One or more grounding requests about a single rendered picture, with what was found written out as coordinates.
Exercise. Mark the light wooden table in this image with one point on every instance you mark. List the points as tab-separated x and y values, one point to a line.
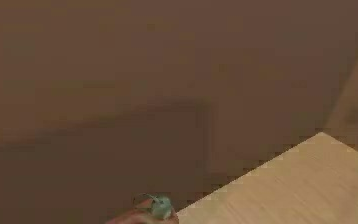
287	190

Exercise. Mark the green round decoration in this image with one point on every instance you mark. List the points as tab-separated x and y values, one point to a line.
162	207

